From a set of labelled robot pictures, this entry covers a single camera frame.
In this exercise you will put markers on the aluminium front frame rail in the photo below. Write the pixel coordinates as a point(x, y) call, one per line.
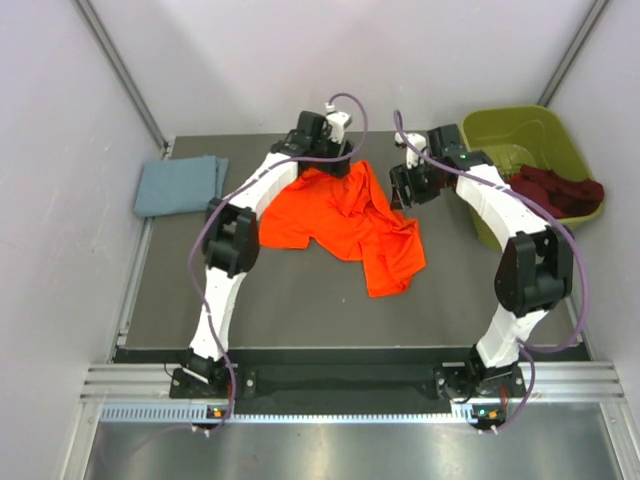
point(549, 381)

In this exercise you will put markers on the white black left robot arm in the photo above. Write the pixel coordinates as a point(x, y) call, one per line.
point(230, 245)

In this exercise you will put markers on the left aluminium corner post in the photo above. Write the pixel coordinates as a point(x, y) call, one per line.
point(95, 25)

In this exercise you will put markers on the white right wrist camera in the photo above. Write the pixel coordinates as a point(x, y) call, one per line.
point(412, 144)

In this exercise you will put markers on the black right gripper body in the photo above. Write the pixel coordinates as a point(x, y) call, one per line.
point(425, 185)

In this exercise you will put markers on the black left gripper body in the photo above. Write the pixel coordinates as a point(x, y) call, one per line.
point(329, 167)

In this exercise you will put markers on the green plastic basket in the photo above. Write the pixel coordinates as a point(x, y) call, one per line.
point(527, 135)

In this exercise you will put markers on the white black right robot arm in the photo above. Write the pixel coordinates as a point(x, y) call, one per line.
point(536, 268)

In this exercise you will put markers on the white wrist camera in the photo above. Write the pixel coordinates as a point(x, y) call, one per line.
point(412, 144)
point(338, 121)

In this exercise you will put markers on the folded grey-blue t shirt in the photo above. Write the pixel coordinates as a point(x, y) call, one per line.
point(171, 187)

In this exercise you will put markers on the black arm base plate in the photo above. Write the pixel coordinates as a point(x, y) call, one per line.
point(261, 381)

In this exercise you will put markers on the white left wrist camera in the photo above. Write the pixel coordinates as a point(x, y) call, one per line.
point(338, 121)

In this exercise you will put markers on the right aluminium corner post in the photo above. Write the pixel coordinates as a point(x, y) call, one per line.
point(595, 13)

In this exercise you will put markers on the dark red t shirt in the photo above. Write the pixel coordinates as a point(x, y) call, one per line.
point(561, 197)

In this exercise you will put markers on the aluminium corner post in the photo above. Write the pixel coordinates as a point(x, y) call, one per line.
point(595, 13)
point(95, 25)

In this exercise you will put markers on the orange t shirt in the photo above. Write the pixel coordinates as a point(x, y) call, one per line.
point(351, 218)

